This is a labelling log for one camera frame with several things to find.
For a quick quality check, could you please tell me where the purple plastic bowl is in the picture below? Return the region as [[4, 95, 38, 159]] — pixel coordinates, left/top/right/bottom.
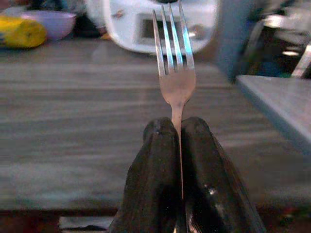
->
[[20, 10, 77, 41]]

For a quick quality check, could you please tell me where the grey flat board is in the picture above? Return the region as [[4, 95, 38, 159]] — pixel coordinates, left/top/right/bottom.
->
[[235, 74, 311, 156]]

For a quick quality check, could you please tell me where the white plastic appliance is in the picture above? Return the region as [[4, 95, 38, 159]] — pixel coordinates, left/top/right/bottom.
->
[[86, 0, 220, 54]]

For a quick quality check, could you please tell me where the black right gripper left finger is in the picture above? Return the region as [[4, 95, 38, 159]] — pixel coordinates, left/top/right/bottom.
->
[[108, 116, 186, 233]]

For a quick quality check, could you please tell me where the silver metal fork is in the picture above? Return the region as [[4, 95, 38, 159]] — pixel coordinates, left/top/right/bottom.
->
[[152, 2, 197, 201]]

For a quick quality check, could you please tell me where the wooden table with grey top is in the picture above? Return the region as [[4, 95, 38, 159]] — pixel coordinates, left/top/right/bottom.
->
[[0, 36, 311, 219]]

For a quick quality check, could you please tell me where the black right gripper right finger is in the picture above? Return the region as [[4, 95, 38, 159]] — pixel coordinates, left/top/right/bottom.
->
[[181, 116, 268, 233]]

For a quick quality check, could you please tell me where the yellow plastic package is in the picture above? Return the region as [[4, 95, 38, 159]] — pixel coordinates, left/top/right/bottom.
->
[[0, 15, 48, 49]]

